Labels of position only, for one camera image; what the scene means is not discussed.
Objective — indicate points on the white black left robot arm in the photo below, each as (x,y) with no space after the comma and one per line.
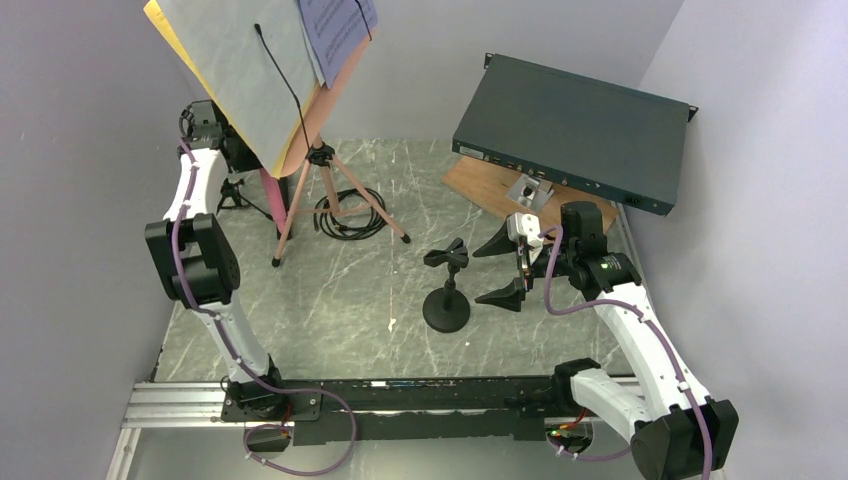
(198,267)

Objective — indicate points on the silver metal bracket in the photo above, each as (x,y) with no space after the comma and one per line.
(530,192)

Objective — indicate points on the grey paper sheet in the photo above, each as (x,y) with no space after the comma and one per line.
(254,61)

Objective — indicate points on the black silver handheld microphone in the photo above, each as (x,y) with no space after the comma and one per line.
(281,203)

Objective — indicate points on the pink small microphone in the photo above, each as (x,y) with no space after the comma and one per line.
(266,180)

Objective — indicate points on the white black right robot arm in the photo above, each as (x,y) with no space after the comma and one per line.
(636,344)

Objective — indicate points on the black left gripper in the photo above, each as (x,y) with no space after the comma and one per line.
(249,165)

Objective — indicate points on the wooden board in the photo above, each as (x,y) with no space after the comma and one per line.
(487,186)

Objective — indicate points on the dark teal rack unit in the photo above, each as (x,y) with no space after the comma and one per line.
(608,140)

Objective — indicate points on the blue sheet music page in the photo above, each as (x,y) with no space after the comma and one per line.
(334,29)

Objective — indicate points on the black tripod mic stand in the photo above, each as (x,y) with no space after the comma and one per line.
(232,192)

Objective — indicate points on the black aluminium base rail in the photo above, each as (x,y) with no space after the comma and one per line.
(316,428)

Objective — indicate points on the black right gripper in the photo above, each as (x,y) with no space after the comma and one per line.
(508,297)

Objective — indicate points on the black round-base mic stand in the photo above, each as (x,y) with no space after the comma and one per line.
(446,309)

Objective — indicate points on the pink tripod music stand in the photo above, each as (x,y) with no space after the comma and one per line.
(310,152)

